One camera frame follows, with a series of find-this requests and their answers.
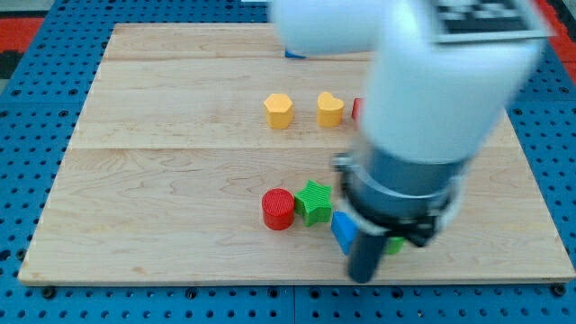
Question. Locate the dark cylindrical pointer tip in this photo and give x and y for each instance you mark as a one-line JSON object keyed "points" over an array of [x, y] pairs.
{"points": [[364, 256]]}

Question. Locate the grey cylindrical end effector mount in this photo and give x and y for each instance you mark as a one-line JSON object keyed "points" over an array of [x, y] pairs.
{"points": [[388, 196]]}

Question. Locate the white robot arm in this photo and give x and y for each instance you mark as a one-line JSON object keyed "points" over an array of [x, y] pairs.
{"points": [[442, 72]]}

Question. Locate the red block behind arm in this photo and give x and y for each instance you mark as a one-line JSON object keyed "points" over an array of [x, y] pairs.
{"points": [[357, 108]]}

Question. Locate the green block behind pointer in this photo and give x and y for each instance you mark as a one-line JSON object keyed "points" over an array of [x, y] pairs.
{"points": [[394, 245]]}

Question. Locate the blue cube block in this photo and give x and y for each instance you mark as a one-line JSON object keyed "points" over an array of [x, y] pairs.
{"points": [[344, 230]]}

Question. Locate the green star block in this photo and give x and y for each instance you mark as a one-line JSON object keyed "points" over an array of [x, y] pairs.
{"points": [[313, 203]]}

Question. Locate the red cylinder block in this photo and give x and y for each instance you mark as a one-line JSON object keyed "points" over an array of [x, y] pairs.
{"points": [[278, 209]]}

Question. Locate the yellow heart block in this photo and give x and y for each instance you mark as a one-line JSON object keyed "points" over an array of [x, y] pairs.
{"points": [[329, 110]]}

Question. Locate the yellow hexagon block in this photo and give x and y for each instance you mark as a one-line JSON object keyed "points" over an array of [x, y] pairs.
{"points": [[279, 111]]}

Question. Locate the blue block at top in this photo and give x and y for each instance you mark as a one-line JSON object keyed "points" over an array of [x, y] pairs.
{"points": [[292, 55]]}

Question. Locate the wooden board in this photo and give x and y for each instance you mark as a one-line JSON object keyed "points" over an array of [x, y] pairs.
{"points": [[163, 177]]}

